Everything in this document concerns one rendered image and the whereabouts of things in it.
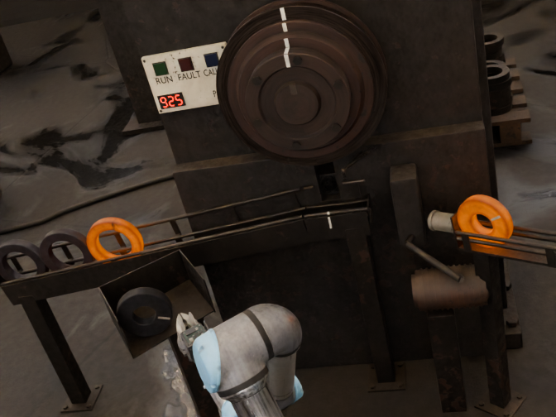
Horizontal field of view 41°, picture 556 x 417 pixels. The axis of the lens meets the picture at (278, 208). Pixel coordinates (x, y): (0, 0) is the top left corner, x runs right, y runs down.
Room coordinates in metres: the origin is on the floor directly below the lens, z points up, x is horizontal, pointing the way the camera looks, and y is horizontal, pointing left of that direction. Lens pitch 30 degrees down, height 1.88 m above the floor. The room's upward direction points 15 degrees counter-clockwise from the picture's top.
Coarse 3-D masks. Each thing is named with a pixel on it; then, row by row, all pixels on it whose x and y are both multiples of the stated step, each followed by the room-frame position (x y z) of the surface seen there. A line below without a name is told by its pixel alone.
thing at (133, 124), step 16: (96, 0) 4.79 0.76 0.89; (112, 0) 4.76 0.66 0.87; (112, 16) 4.77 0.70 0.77; (112, 32) 4.78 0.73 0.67; (128, 32) 4.75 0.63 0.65; (128, 48) 4.76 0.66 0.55; (128, 64) 4.77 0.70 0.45; (128, 80) 4.78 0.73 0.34; (144, 80) 4.75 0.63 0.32; (144, 96) 4.76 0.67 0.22; (144, 112) 4.77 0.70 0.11; (128, 128) 4.75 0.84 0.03; (144, 128) 4.69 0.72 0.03; (160, 128) 4.66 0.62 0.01
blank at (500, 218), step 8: (472, 200) 1.68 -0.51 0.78; (480, 200) 1.67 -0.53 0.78; (488, 200) 1.66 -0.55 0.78; (496, 200) 1.66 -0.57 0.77; (464, 208) 1.70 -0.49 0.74; (472, 208) 1.68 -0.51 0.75; (480, 208) 1.66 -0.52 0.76; (488, 208) 1.65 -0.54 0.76; (496, 208) 1.63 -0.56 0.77; (504, 208) 1.64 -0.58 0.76; (464, 216) 1.70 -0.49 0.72; (472, 216) 1.69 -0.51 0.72; (488, 216) 1.65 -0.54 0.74; (496, 216) 1.63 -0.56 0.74; (504, 216) 1.62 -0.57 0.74; (464, 224) 1.71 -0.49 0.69; (472, 224) 1.69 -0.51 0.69; (480, 224) 1.70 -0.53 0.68; (496, 224) 1.63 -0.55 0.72; (504, 224) 1.61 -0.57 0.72; (512, 224) 1.62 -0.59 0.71; (480, 232) 1.67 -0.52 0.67; (488, 232) 1.66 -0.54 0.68; (496, 232) 1.63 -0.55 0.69; (504, 232) 1.61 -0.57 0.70; (488, 240) 1.65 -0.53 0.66
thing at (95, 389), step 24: (360, 240) 1.89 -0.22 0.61; (360, 264) 1.89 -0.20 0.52; (360, 288) 1.89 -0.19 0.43; (48, 312) 2.22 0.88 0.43; (48, 336) 2.19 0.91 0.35; (384, 336) 1.88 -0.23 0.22; (72, 360) 2.22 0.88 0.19; (384, 360) 1.89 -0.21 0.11; (72, 384) 2.19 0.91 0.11; (384, 384) 1.88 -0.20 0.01; (72, 408) 2.18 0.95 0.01
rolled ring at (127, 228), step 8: (96, 224) 2.13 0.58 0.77; (104, 224) 2.12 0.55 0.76; (112, 224) 2.11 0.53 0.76; (120, 224) 2.11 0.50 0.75; (128, 224) 2.12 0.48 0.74; (88, 232) 2.14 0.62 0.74; (96, 232) 2.13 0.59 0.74; (128, 232) 2.10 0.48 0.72; (136, 232) 2.11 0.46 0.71; (88, 240) 2.14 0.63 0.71; (96, 240) 2.14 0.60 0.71; (136, 240) 2.10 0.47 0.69; (96, 248) 2.13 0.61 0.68; (136, 248) 2.10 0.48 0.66; (96, 256) 2.14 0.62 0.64; (104, 256) 2.13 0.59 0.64; (112, 256) 2.14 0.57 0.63
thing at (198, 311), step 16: (176, 256) 1.92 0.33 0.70; (144, 272) 1.88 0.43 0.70; (160, 272) 1.89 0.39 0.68; (176, 272) 1.91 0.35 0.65; (192, 272) 1.84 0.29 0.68; (112, 288) 1.84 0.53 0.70; (128, 288) 1.86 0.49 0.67; (160, 288) 1.89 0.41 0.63; (176, 288) 1.90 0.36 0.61; (192, 288) 1.87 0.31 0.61; (112, 304) 1.84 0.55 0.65; (176, 304) 1.81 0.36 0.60; (192, 304) 1.79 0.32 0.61; (208, 304) 1.76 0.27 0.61; (128, 336) 1.74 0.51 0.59; (160, 336) 1.70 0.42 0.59; (176, 336) 1.76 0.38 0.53; (176, 352) 1.75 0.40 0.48; (192, 368) 1.76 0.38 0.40; (192, 384) 1.76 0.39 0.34; (208, 400) 1.77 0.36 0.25; (208, 416) 1.76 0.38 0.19
